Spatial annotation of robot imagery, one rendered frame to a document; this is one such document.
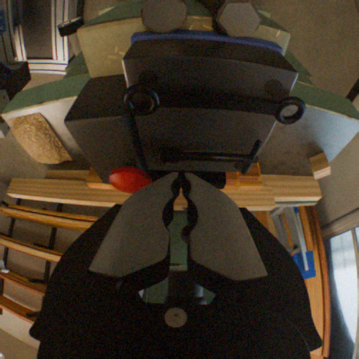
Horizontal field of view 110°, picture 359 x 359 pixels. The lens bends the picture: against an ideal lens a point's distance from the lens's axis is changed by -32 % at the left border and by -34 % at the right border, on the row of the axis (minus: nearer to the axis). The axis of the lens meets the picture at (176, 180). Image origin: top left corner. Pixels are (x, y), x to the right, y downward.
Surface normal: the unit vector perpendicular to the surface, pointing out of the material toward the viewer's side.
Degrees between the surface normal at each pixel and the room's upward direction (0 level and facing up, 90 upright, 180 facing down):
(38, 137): 31
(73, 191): 90
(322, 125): 0
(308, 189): 90
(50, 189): 90
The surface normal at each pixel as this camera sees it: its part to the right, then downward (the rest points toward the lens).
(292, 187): -0.01, -0.48
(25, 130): -0.03, 0.56
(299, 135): -0.04, 0.88
